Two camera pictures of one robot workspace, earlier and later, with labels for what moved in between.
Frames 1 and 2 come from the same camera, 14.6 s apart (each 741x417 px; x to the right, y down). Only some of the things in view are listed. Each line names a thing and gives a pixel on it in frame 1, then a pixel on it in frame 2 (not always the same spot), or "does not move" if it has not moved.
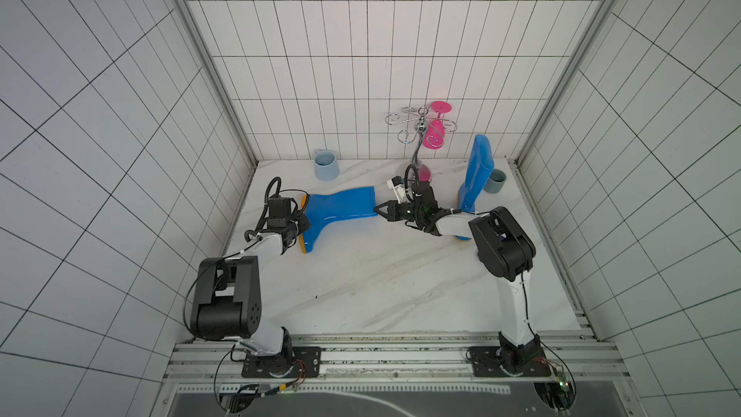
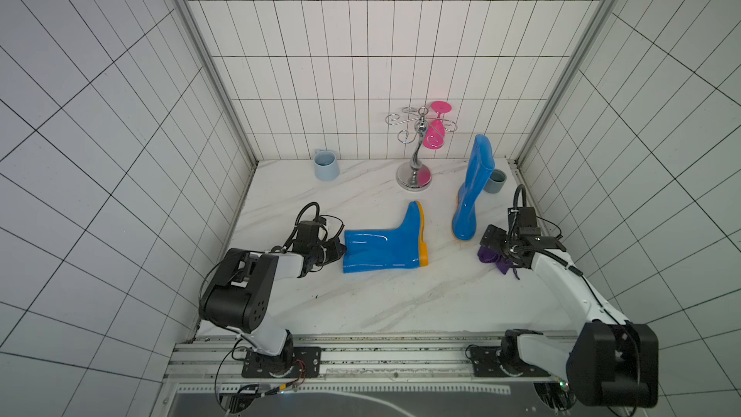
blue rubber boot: (480, 163) does not move
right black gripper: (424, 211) -> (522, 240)
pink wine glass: (434, 135) does not move
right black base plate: (529, 361) does not move
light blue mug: (325, 165) does not move
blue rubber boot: (320, 208) -> (399, 248)
